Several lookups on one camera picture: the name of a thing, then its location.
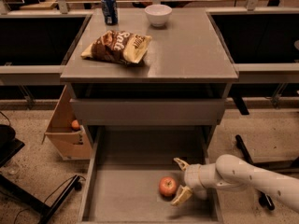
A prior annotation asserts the white bowl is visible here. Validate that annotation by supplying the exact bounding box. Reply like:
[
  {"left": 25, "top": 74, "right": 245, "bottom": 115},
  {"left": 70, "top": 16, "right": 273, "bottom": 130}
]
[{"left": 145, "top": 5, "right": 172, "bottom": 27}]

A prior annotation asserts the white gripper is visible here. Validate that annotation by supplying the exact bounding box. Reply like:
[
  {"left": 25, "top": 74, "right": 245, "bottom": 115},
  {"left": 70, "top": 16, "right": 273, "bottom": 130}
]
[{"left": 171, "top": 158, "right": 207, "bottom": 206}]

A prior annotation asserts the blue soda can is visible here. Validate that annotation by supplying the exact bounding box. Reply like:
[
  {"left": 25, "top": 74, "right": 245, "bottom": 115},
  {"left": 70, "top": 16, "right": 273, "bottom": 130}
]
[{"left": 101, "top": 0, "right": 118, "bottom": 25}]

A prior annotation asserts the grey drawer cabinet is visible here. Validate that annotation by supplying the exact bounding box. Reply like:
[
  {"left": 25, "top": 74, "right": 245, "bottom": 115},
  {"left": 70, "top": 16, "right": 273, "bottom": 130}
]
[{"left": 61, "top": 8, "right": 238, "bottom": 141}]

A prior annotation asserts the black cable on floor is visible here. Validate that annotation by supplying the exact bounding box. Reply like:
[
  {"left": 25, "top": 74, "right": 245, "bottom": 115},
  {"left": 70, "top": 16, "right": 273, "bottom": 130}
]
[{"left": 12, "top": 175, "right": 87, "bottom": 224}]

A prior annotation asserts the black table leg right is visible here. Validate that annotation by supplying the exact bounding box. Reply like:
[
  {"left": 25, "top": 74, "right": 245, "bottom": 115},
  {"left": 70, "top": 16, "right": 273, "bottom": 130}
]
[{"left": 235, "top": 134, "right": 275, "bottom": 211}]

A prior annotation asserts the black stand base left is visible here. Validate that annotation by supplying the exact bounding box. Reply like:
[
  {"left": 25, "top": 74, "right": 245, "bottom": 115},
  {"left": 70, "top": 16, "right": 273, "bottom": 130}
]
[{"left": 0, "top": 124, "right": 81, "bottom": 224}]

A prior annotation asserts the cardboard box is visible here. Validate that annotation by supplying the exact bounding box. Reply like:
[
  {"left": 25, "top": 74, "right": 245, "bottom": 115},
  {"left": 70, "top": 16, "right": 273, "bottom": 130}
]
[{"left": 45, "top": 87, "right": 92, "bottom": 160}]

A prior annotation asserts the red apple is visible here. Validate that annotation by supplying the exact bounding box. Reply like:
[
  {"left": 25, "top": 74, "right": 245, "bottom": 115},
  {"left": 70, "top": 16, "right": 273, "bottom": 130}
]
[{"left": 159, "top": 176, "right": 178, "bottom": 197}]

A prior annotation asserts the open middle drawer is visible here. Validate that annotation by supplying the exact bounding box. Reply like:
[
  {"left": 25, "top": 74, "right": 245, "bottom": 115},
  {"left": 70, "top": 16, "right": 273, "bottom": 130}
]
[{"left": 78, "top": 126, "right": 223, "bottom": 224}]

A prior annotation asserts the orange fruit in box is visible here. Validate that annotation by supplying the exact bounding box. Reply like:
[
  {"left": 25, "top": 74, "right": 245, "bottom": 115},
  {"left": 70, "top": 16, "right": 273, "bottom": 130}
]
[{"left": 71, "top": 119, "right": 80, "bottom": 131}]

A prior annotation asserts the closed top drawer front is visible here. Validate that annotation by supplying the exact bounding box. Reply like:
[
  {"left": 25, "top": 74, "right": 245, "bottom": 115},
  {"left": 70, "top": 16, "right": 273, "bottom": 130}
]
[{"left": 70, "top": 99, "right": 225, "bottom": 126}]

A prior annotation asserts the brown chip bag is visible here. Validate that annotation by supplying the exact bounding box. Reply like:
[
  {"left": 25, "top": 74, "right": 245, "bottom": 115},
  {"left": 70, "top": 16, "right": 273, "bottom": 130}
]
[{"left": 81, "top": 30, "right": 151, "bottom": 64}]

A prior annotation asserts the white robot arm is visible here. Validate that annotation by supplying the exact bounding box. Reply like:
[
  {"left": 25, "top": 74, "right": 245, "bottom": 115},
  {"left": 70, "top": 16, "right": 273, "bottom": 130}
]
[{"left": 171, "top": 154, "right": 299, "bottom": 212}]

